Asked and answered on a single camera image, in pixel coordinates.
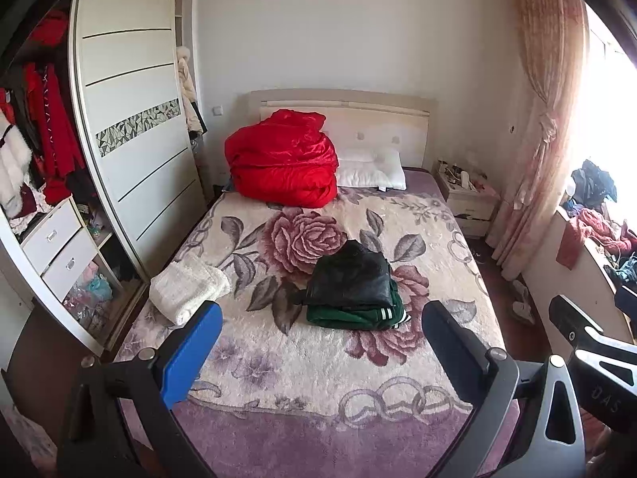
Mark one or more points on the white slipper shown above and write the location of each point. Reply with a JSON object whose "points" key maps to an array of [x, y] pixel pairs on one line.
{"points": [[522, 303]]}

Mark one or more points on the red knit cloth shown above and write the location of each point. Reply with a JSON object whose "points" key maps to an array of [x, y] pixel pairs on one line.
{"points": [[594, 224]]}

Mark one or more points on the green garment with white stripes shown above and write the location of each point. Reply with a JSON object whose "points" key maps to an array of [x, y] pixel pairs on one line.
{"points": [[348, 317]]}

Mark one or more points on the pink patterned curtain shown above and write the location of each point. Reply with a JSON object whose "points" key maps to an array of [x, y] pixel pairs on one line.
{"points": [[542, 84]]}

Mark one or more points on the black jacket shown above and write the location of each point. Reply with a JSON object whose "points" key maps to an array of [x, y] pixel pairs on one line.
{"points": [[348, 274]]}

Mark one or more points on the wall switch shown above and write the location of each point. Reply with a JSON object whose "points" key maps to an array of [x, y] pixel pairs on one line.
{"points": [[217, 110]]}

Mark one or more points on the bed with beige headboard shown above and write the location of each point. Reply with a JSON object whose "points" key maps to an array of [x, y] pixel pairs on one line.
{"points": [[373, 129]]}

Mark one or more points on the white wardrobe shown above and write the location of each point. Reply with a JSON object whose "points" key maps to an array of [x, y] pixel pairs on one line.
{"points": [[129, 84]]}

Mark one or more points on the cream hanging coat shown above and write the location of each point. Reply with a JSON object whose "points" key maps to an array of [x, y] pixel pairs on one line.
{"points": [[188, 89]]}

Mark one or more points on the white fur garment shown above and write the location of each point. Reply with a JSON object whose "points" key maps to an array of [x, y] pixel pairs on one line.
{"points": [[12, 159]]}

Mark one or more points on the red quilt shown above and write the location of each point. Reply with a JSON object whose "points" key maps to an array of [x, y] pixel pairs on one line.
{"points": [[278, 159]]}

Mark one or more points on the red hanging coat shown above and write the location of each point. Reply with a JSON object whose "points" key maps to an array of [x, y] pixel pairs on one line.
{"points": [[52, 129]]}

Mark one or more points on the floral plush blanket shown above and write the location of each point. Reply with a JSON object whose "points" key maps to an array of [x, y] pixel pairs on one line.
{"points": [[308, 358]]}

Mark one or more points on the dark clothes pile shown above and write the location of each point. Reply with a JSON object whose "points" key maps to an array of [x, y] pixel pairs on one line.
{"points": [[592, 181]]}

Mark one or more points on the pile of pastel clothes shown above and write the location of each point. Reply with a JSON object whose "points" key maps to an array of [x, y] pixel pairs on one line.
{"points": [[97, 286]]}

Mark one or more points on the cream folded blanket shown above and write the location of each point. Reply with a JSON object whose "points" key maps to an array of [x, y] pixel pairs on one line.
{"points": [[186, 286]]}

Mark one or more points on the beige nightstand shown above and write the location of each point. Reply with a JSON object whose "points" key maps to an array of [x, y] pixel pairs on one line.
{"points": [[470, 209]]}

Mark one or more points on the white pillow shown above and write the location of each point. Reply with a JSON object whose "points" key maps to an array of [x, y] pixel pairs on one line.
{"points": [[371, 172]]}

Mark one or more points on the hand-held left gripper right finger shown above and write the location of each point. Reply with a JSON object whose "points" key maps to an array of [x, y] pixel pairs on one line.
{"points": [[448, 338]]}

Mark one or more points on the white drawer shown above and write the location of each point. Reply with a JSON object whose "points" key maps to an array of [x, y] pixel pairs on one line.
{"points": [[50, 234], [69, 266]]}

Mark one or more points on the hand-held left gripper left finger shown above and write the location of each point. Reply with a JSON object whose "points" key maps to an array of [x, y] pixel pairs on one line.
{"points": [[194, 348]]}

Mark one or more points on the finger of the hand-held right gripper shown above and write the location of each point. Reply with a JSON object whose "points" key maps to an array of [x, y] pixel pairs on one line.
{"points": [[580, 323]]}

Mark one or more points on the white desk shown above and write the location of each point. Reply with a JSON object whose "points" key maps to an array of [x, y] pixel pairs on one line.
{"points": [[557, 284]]}

